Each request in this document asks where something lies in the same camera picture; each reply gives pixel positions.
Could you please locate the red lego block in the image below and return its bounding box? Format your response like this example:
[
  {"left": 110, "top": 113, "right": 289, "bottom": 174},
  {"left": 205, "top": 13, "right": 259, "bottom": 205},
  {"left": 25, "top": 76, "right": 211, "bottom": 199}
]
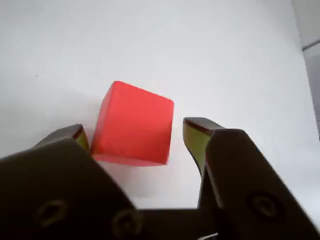
[{"left": 89, "top": 80, "right": 175, "bottom": 167}]

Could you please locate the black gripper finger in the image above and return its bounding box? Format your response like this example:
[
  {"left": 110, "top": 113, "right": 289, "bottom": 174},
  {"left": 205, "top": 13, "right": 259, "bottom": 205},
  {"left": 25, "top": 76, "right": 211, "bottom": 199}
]
[
  {"left": 0, "top": 123, "right": 151, "bottom": 240},
  {"left": 183, "top": 117, "right": 320, "bottom": 240}
]

